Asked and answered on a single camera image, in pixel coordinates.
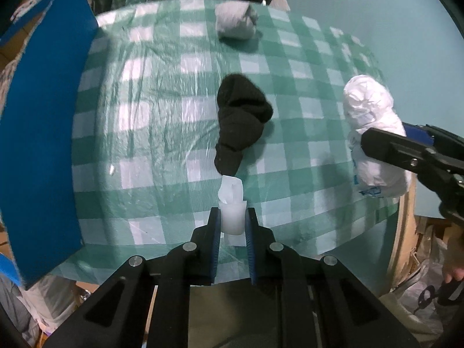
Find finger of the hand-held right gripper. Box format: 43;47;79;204
360;127;455;175
402;122;464;157

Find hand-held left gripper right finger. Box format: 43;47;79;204
244;206;421;348

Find blue-rimmed cardboard box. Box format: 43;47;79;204
0;0;100;287

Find black sock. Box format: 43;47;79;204
214;73;274;176

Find grey rolled sock ball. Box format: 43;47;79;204
215;2;260;41

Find person's olive trousers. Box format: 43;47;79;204
186;284;285;348

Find green checked tablecloth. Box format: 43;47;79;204
47;0;399;283

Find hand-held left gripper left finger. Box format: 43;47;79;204
54;206;222;348

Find white plastic bag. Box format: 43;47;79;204
342;74;414;198

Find person's right hand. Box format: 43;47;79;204
442;241;464;284

